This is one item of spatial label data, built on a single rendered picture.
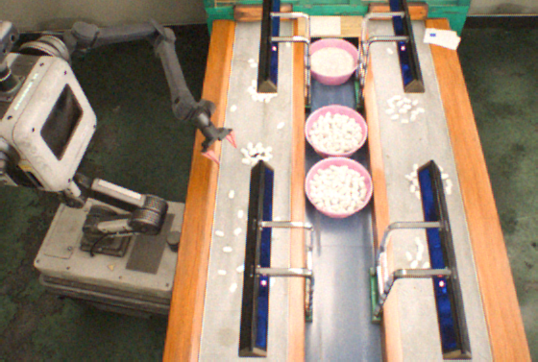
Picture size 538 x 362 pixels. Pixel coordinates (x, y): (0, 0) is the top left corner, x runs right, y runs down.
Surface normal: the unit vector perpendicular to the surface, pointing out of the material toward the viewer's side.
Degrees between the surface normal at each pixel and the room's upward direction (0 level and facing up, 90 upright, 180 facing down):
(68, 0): 90
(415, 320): 0
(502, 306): 0
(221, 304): 0
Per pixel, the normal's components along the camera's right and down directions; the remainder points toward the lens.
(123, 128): -0.05, -0.57
